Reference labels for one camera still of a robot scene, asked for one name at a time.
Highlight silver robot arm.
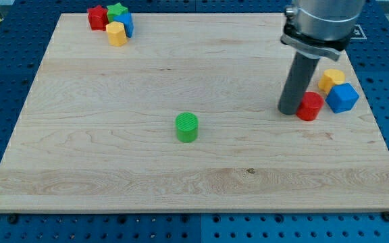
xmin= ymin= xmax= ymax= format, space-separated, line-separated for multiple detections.
xmin=280 ymin=0 xmax=365 ymax=61

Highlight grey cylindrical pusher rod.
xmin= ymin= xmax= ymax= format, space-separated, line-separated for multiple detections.
xmin=278 ymin=52 xmax=319 ymax=115

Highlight green cylinder block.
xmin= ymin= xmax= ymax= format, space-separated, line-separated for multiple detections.
xmin=175 ymin=112 xmax=199 ymax=143

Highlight red cylinder block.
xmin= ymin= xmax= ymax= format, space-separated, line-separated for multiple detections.
xmin=296 ymin=91 xmax=324 ymax=121

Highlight wooden board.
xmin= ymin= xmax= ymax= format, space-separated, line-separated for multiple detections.
xmin=0 ymin=13 xmax=389 ymax=214

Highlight blue block top left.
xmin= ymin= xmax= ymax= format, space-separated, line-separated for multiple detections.
xmin=113 ymin=12 xmax=134 ymax=38

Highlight blue cube block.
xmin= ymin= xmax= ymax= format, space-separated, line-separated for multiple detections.
xmin=326 ymin=83 xmax=359 ymax=113

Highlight green star block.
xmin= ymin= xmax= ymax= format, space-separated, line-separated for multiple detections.
xmin=107 ymin=2 xmax=128 ymax=22

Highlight yellow heart block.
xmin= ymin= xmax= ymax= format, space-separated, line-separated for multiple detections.
xmin=318 ymin=69 xmax=346 ymax=94

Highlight yellow hexagon block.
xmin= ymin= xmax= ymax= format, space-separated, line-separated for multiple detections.
xmin=106 ymin=22 xmax=128 ymax=47

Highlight red star block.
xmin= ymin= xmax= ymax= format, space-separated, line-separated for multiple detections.
xmin=87 ymin=5 xmax=109 ymax=31

